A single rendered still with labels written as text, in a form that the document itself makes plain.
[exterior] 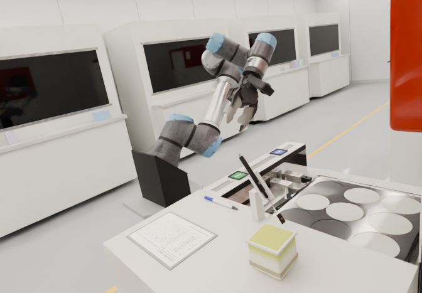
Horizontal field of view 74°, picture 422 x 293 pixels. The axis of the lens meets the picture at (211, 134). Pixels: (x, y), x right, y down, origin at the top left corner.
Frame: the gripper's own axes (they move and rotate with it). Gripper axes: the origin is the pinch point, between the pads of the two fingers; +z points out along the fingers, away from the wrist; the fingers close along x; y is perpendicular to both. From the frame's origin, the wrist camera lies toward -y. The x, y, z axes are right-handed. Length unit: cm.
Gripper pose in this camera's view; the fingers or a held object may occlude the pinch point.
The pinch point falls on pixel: (236, 123)
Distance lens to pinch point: 91.1
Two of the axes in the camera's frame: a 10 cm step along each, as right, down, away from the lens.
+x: -7.5, -4.6, -4.8
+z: -3.8, 8.9, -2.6
